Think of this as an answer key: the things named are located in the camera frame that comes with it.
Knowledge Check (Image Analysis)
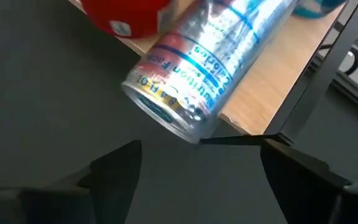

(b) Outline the black aluminium table frame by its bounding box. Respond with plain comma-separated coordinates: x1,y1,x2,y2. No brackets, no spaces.
308,52,358,121

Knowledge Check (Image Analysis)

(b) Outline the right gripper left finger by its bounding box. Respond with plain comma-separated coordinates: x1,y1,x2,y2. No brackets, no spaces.
77,139,143,224

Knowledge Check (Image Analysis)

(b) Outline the Red Bull sugarfree can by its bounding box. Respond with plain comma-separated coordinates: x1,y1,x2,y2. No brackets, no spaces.
291,0,349,19

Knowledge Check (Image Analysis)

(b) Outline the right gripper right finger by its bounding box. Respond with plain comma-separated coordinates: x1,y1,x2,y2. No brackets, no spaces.
259,138,353,224

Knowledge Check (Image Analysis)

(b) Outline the black table mat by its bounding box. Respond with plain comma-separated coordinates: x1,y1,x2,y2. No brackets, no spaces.
0,0,358,224

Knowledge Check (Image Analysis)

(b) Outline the red beverage can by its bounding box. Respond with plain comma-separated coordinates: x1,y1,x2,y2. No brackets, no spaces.
79,0,174,40

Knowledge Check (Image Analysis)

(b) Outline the dark blue can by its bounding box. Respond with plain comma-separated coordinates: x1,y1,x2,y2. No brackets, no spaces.
121,0,298,145

